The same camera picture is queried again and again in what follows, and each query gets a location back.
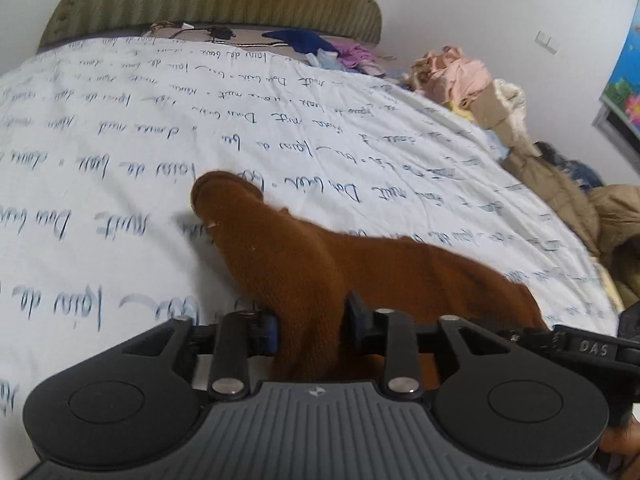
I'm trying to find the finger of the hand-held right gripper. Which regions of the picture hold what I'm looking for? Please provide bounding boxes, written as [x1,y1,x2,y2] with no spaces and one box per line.
[500,326,556,357]

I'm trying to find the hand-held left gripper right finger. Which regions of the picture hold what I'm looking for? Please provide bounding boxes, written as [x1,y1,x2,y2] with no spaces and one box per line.
[342,290,506,402]

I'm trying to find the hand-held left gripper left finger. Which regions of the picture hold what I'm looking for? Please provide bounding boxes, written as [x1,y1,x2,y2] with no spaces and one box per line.
[120,309,279,402]

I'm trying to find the brown fleece garment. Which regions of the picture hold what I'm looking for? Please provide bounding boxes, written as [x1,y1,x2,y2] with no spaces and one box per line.
[191,170,551,391]

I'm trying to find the person's right hand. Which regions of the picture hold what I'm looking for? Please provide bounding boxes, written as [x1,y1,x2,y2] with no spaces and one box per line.
[599,419,640,480]

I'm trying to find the tan jacket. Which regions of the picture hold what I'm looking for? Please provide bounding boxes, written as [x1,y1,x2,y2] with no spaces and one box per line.
[502,140,640,311]

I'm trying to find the blue jeans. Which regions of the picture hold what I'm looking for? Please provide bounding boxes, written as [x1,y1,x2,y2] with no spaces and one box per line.
[537,142,603,188]

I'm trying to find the white script-printed bedsheet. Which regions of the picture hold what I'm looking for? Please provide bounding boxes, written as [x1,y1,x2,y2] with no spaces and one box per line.
[0,35,623,461]

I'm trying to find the pink crumpled cloth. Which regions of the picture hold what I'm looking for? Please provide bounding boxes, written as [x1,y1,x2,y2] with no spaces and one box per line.
[410,46,493,108]

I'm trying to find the purple cloth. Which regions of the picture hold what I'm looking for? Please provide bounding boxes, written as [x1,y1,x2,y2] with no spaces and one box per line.
[332,42,386,73]

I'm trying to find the dark blue cloth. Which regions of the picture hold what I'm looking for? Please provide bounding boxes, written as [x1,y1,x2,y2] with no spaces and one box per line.
[262,29,341,56]

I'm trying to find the colourful wall poster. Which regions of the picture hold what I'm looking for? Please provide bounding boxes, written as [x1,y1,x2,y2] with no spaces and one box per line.
[592,12,640,141]

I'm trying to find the white wall switch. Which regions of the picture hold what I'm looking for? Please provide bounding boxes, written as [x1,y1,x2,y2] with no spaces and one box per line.
[535,30,561,55]

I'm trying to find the black charger cable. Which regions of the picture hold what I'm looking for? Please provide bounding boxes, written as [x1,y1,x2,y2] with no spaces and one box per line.
[150,21,236,41]

